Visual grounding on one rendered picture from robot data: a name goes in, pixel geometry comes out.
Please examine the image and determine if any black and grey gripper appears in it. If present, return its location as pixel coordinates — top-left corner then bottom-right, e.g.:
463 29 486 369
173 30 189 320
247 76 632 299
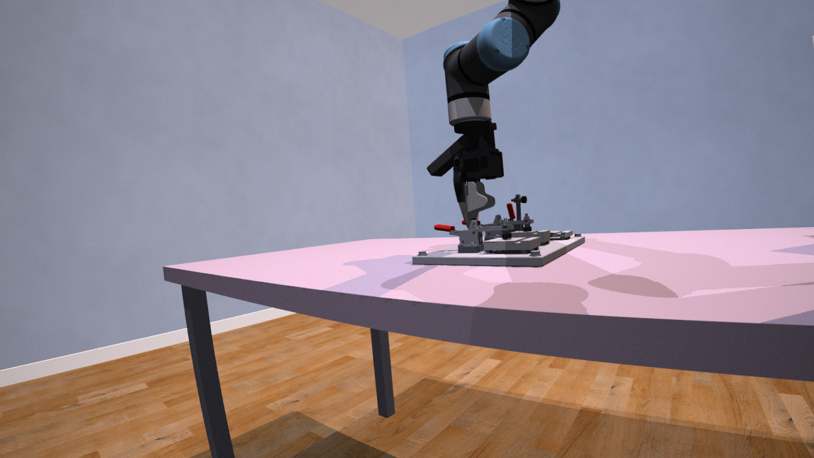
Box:
453 120 504 229

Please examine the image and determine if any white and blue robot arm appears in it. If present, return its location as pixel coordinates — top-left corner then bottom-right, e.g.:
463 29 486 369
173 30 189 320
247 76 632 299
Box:
427 0 560 177

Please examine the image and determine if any grey toggle clamp with red handle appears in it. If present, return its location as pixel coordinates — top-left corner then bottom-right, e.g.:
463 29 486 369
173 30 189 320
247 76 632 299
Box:
434 218 514 253
462 213 534 241

